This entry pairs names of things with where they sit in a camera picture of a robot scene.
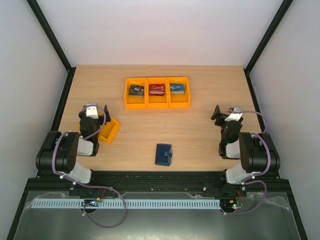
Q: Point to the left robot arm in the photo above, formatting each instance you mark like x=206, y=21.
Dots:
x=59, y=151

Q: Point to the black card stack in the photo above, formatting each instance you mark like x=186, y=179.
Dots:
x=136, y=90

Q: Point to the yellow three-compartment bin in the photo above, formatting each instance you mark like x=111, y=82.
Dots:
x=151, y=102

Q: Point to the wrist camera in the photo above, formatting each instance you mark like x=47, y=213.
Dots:
x=235, y=114
x=91, y=110

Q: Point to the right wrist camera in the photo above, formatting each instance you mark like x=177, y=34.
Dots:
x=235, y=114

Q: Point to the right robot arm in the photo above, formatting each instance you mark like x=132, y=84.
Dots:
x=256, y=151

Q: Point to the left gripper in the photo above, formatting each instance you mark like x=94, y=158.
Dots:
x=108, y=118

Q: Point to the small yellow bin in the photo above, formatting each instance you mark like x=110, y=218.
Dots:
x=104, y=133

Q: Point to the blue leather card holder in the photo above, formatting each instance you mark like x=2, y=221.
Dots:
x=163, y=154

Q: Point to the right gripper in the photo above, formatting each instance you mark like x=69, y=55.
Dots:
x=221, y=117

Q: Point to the blue card stack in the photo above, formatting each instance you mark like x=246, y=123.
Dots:
x=177, y=88

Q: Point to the white slotted cable duct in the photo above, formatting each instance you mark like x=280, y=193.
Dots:
x=176, y=204

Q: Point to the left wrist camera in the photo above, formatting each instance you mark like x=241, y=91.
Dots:
x=91, y=110

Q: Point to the red card stack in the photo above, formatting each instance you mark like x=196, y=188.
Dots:
x=158, y=89

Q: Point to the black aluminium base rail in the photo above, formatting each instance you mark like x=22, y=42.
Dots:
x=203, y=183

